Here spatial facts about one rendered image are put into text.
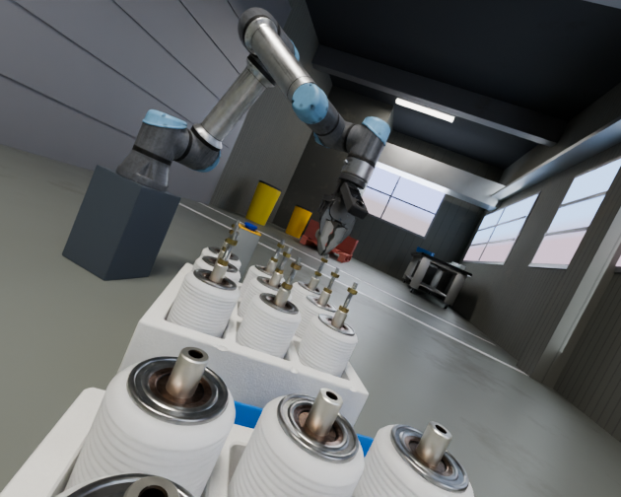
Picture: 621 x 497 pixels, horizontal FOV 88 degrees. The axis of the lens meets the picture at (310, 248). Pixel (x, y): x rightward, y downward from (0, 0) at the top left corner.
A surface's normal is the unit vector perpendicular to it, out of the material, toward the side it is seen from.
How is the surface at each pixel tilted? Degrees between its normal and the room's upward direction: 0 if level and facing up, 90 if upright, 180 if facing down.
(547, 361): 90
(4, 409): 0
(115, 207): 90
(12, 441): 0
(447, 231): 90
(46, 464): 0
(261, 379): 90
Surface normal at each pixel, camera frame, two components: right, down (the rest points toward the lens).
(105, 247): -0.24, -0.03
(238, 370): 0.20, 0.17
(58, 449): 0.41, -0.91
